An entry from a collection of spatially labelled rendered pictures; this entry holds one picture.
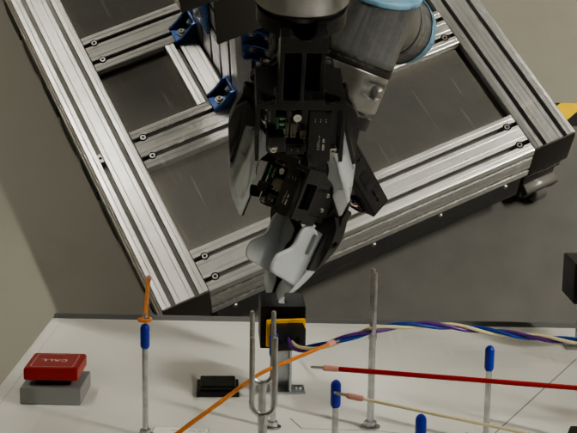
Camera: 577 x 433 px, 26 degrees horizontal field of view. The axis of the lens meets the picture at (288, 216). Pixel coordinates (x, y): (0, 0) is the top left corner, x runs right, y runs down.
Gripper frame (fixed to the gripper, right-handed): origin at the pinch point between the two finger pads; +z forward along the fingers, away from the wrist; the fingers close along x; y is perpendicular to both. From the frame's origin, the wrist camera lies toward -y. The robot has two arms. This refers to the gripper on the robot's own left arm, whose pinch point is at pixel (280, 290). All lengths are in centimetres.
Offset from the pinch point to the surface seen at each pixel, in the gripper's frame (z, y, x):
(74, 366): 10.1, 22.5, -1.9
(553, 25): -46, -145, -67
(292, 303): -2.0, 9.4, 9.0
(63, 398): 13.0, 23.2, -1.2
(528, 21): -45, -142, -71
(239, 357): 8.1, 1.4, -0.7
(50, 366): 10.9, 24.0, -3.4
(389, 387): 3.2, -1.0, 15.9
